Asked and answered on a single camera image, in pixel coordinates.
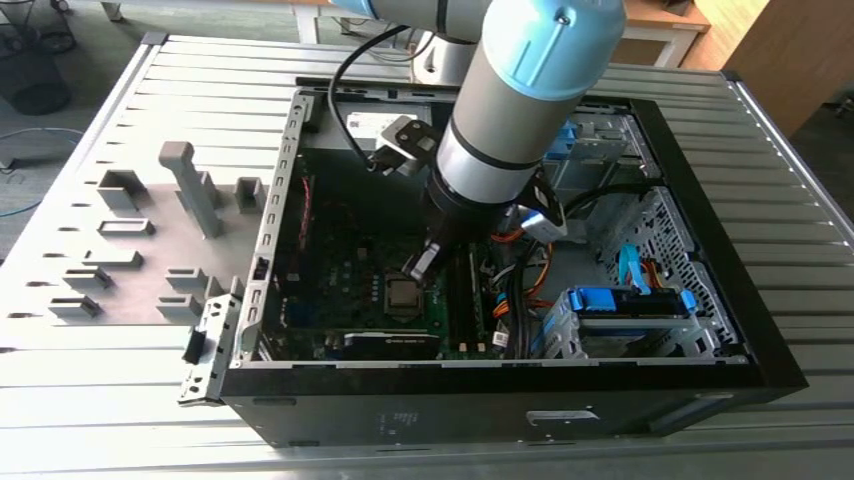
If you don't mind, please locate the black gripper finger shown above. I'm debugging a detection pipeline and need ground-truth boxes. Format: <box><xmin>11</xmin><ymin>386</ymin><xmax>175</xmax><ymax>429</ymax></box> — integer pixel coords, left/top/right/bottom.
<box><xmin>402</xmin><ymin>240</ymin><xmax>439</xmax><ymax>283</ymax></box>
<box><xmin>414</xmin><ymin>243</ymin><xmax>449</xmax><ymax>289</ymax></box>

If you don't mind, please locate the silver square CPU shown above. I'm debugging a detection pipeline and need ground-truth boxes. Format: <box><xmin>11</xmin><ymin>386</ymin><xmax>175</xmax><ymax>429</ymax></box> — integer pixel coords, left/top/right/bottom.
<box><xmin>390</xmin><ymin>279</ymin><xmax>422</xmax><ymax>307</ymax></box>

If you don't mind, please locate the metal socket cover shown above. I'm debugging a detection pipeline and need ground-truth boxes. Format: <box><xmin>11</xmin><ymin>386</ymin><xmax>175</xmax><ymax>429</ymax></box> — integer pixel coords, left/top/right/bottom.
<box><xmin>381</xmin><ymin>272</ymin><xmax>429</xmax><ymax>321</ymax></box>

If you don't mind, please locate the black RAM slot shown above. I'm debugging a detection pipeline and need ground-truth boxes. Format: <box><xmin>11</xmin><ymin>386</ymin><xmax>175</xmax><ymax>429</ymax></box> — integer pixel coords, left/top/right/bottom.
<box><xmin>466</xmin><ymin>242</ymin><xmax>489</xmax><ymax>352</ymax></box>
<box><xmin>446</xmin><ymin>247</ymin><xmax>469</xmax><ymax>352</ymax></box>

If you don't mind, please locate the green motherboard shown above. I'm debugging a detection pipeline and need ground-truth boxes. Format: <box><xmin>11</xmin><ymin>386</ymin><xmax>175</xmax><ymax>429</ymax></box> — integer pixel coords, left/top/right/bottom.
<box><xmin>263</xmin><ymin>149</ymin><xmax>506</xmax><ymax>362</ymax></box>

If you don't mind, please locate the black graphics card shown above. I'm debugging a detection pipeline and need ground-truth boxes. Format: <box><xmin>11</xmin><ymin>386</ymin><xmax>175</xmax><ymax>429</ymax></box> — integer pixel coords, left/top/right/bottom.
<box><xmin>326</xmin><ymin>329</ymin><xmax>442</xmax><ymax>361</ymax></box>

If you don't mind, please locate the tall metal disk bay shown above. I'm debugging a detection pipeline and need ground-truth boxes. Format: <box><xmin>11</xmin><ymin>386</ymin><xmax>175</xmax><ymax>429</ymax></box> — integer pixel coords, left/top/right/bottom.
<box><xmin>539</xmin><ymin>102</ymin><xmax>669</xmax><ymax>241</ymax></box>

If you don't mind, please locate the blue carrier with black disk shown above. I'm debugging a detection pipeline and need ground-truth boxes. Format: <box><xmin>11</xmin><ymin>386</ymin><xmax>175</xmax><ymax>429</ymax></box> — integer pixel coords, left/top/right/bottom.
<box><xmin>566</xmin><ymin>285</ymin><xmax>700</xmax><ymax>321</ymax></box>

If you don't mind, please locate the grey power supply unit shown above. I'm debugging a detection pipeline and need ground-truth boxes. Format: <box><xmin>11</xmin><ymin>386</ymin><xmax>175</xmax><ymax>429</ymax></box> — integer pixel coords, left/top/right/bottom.
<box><xmin>297</xmin><ymin>102</ymin><xmax>439</xmax><ymax>216</ymax></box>

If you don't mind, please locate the black open PC case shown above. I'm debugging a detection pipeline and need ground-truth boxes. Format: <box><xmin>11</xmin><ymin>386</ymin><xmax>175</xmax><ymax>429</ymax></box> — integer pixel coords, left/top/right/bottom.
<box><xmin>177</xmin><ymin>75</ymin><xmax>810</xmax><ymax>449</ymax></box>

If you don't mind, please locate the low metal disk bay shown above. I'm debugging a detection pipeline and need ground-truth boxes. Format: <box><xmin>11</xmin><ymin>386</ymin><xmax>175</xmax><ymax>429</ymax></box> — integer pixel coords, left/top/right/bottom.
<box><xmin>533</xmin><ymin>284</ymin><xmax>746</xmax><ymax>361</ymax></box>

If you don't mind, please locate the grey parts rack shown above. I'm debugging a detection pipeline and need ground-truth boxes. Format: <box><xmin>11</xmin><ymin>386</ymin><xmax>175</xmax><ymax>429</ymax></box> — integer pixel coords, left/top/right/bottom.
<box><xmin>3</xmin><ymin>141</ymin><xmax>270</xmax><ymax>329</ymax></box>

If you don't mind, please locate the wooden cabinet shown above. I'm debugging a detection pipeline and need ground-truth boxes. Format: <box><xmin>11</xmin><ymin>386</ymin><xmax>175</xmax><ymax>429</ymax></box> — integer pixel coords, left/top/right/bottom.
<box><xmin>693</xmin><ymin>0</ymin><xmax>854</xmax><ymax>139</ymax></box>

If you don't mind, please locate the black waste bin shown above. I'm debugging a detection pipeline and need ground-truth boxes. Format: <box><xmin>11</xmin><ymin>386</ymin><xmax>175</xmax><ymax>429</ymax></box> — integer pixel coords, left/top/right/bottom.
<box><xmin>0</xmin><ymin>22</ymin><xmax>74</xmax><ymax>117</ymax></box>

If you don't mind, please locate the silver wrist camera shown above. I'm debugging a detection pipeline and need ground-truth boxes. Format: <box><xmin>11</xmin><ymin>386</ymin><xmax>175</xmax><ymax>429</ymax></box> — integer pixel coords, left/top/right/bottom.
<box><xmin>517</xmin><ymin>172</ymin><xmax>573</xmax><ymax>244</ymax></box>

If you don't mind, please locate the orange red wire bundle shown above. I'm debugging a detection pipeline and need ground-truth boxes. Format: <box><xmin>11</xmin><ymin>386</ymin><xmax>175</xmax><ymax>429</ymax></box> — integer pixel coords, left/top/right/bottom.
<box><xmin>490</xmin><ymin>229</ymin><xmax>557</xmax><ymax>324</ymax></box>

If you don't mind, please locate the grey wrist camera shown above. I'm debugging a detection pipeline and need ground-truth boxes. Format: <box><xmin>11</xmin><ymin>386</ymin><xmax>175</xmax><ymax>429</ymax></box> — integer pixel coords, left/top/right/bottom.
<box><xmin>371</xmin><ymin>114</ymin><xmax>443</xmax><ymax>177</ymax></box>

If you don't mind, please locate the thin red cable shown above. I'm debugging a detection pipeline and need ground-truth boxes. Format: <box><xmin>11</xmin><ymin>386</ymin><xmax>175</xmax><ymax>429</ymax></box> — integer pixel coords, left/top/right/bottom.
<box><xmin>301</xmin><ymin>174</ymin><xmax>317</xmax><ymax>251</ymax></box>

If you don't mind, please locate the thick black cable bundle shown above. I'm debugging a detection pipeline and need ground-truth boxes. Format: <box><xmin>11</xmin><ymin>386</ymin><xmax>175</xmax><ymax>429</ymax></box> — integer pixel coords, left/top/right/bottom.
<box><xmin>503</xmin><ymin>182</ymin><xmax>654</xmax><ymax>359</ymax></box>

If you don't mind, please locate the blue plastic rail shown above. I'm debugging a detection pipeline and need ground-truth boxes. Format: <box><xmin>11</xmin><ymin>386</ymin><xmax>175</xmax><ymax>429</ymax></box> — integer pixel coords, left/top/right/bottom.
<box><xmin>541</xmin><ymin>309</ymin><xmax>570</xmax><ymax>359</ymax></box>

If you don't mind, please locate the blue flat data cable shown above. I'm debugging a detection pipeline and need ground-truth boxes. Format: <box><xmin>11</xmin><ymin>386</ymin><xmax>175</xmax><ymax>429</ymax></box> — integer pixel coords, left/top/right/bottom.
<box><xmin>618</xmin><ymin>243</ymin><xmax>657</xmax><ymax>297</ymax></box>

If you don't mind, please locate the black camera cable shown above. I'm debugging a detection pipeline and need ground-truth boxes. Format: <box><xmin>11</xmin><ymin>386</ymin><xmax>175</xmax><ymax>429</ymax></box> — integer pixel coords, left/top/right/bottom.
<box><xmin>329</xmin><ymin>24</ymin><xmax>413</xmax><ymax>169</ymax></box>

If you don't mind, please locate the white frame wooden desk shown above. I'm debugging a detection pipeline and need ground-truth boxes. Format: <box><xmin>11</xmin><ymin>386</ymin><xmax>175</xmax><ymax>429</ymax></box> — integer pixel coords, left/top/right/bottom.
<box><xmin>293</xmin><ymin>0</ymin><xmax>713</xmax><ymax>69</ymax></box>

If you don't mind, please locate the blue floor cable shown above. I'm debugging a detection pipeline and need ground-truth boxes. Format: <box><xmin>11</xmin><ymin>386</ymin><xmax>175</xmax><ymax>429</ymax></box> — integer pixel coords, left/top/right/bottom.
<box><xmin>0</xmin><ymin>127</ymin><xmax>86</xmax><ymax>221</ymax></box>

